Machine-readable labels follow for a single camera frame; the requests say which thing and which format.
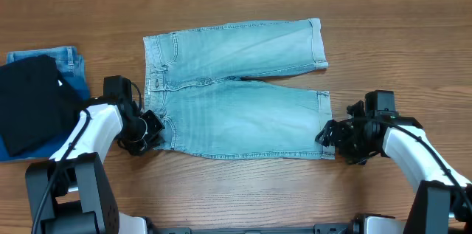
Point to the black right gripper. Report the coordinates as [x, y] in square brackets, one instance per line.
[335, 135]

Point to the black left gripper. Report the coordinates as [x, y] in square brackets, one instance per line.
[153, 126]

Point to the light blue denim shorts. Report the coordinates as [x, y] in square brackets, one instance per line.
[208, 87]

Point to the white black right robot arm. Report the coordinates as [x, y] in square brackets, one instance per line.
[442, 202]

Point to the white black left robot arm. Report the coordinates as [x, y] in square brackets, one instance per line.
[70, 192]

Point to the folded blue jeans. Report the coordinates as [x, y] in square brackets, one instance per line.
[68, 61]

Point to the black folded garment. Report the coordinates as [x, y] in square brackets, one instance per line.
[37, 104]

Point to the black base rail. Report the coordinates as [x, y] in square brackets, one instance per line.
[258, 230]

